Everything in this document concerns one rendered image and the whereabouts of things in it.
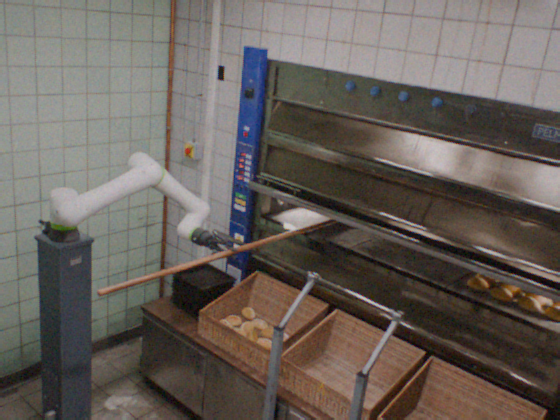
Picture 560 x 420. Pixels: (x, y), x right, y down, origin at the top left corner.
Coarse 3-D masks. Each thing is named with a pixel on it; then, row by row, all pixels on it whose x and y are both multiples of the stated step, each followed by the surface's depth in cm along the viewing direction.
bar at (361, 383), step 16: (240, 240) 323; (272, 256) 308; (304, 272) 294; (304, 288) 291; (336, 288) 282; (368, 304) 271; (288, 320) 286; (400, 320) 262; (272, 336) 286; (384, 336) 261; (272, 352) 288; (272, 368) 290; (368, 368) 256; (272, 384) 292; (272, 400) 296; (352, 400) 259; (272, 416) 301; (352, 416) 261
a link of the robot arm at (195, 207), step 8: (168, 176) 307; (160, 184) 305; (168, 184) 307; (176, 184) 311; (168, 192) 309; (176, 192) 311; (184, 192) 314; (176, 200) 314; (184, 200) 315; (192, 200) 317; (200, 200) 322; (184, 208) 319; (192, 208) 318; (200, 208) 320; (208, 208) 324; (192, 216) 320; (200, 216) 321
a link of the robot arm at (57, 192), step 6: (54, 192) 285; (60, 192) 284; (66, 192) 284; (72, 192) 287; (54, 198) 282; (54, 216) 287; (54, 222) 288; (54, 228) 290; (60, 228) 289; (66, 228) 290; (72, 228) 292
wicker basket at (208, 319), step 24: (240, 288) 358; (264, 288) 361; (288, 288) 351; (216, 312) 347; (240, 312) 365; (312, 312) 340; (240, 336) 318; (288, 336) 313; (240, 360) 321; (264, 360) 310
